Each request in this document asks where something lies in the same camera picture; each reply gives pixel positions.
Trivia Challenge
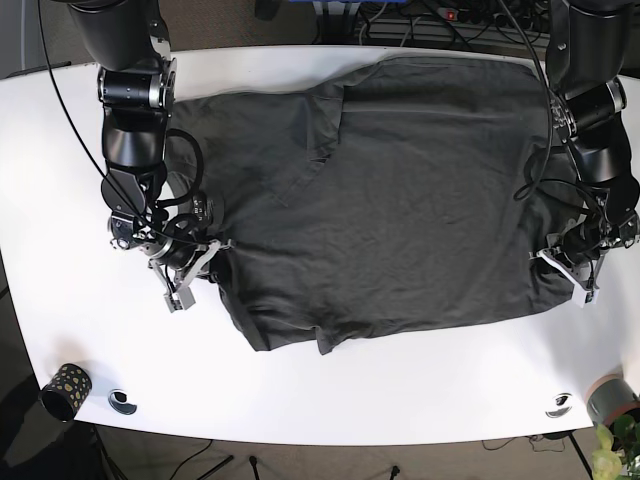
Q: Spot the dark grey T-shirt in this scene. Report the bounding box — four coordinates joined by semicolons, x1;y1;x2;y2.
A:
172;57;581;354

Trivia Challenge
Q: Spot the metal table grommet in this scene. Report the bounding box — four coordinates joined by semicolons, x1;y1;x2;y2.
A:
544;392;574;419
107;389;138;416

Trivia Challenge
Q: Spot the black floral cup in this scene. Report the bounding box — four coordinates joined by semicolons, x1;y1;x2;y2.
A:
39;363;92;422

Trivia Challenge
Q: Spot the left metal table grommet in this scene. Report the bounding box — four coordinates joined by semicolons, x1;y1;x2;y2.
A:
107;389;138;416

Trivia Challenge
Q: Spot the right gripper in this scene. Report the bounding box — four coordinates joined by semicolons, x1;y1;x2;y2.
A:
146;226;233;313

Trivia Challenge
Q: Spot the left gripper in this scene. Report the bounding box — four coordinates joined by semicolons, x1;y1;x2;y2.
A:
530;224;616;305

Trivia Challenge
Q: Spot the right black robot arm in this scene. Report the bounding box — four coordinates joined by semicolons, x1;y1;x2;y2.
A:
68;1;223;312

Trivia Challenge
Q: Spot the right metal table grommet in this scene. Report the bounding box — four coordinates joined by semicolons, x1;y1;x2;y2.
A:
544;392;574;419

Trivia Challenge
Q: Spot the grey plant pot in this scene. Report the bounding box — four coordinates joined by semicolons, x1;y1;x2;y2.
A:
585;374;639;427

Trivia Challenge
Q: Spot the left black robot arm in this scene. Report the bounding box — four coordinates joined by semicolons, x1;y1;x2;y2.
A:
536;1;639;306

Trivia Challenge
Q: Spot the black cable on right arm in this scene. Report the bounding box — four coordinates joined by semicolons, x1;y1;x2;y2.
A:
38;0;161;231

